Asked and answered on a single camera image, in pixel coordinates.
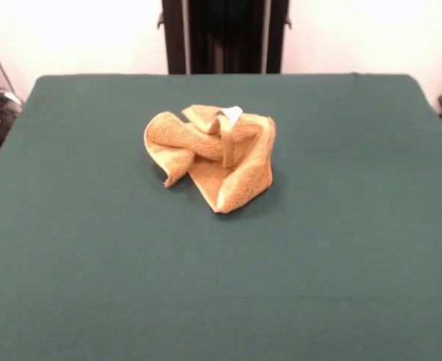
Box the tan terry towel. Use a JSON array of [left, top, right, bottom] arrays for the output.
[[142, 104, 277, 215]]

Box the dark green table cloth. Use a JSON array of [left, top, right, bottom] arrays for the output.
[[0, 73, 442, 361]]

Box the black robot pedestal stand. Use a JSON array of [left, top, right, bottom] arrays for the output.
[[156, 0, 292, 75]]

